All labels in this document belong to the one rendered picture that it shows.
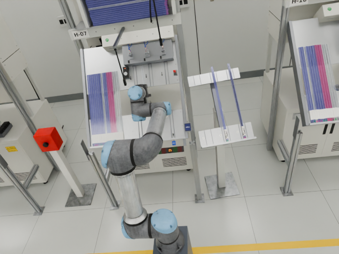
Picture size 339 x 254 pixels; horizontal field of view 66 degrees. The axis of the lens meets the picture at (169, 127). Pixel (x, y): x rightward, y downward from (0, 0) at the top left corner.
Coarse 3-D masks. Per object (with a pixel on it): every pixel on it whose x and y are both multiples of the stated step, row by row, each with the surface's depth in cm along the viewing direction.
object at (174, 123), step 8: (176, 112) 175; (128, 120) 179; (144, 120) 178; (168, 120) 176; (176, 120) 175; (128, 128) 179; (136, 128) 178; (144, 128) 177; (168, 128) 175; (176, 128) 175; (128, 136) 178; (136, 136) 178; (168, 136) 175; (176, 136) 175; (184, 136) 174
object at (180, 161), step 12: (168, 84) 254; (120, 96) 250; (156, 96) 239; (168, 96) 236; (180, 96) 233; (180, 108) 218; (168, 144) 219; (180, 144) 219; (156, 156) 228; (168, 156) 228; (180, 156) 228; (144, 168) 238; (156, 168) 238; (168, 168) 238; (180, 168) 238; (192, 168) 238
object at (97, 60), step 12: (96, 48) 184; (84, 60) 185; (96, 60) 184; (108, 60) 183; (120, 60) 182; (96, 72) 183; (120, 72) 181; (132, 72) 180; (144, 72) 179; (156, 72) 179; (168, 72) 178; (120, 84) 181; (132, 84) 180; (156, 84) 178
